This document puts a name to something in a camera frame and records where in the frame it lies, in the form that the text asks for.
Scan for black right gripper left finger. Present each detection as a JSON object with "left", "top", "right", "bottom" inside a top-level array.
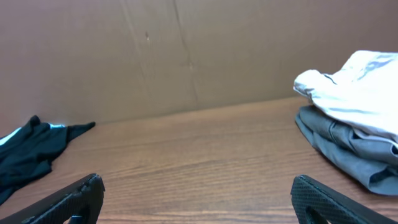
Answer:
[{"left": 1, "top": 174, "right": 105, "bottom": 224}]

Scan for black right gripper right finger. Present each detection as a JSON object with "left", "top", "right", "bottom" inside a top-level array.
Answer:
[{"left": 290, "top": 175, "right": 397, "bottom": 224}]

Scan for black t-shirt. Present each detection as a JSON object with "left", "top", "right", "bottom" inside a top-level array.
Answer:
[{"left": 1, "top": 115, "right": 96, "bottom": 203}]

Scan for folded grey garment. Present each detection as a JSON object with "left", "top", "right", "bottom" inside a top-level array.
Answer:
[{"left": 295, "top": 106, "right": 397, "bottom": 196}]

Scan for folded beige shorts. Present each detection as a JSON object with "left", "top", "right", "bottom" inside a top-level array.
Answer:
[{"left": 294, "top": 50, "right": 397, "bottom": 141}]

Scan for brown cardboard back panel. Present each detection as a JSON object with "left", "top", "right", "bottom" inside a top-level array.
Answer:
[{"left": 1, "top": 0, "right": 397, "bottom": 135}]

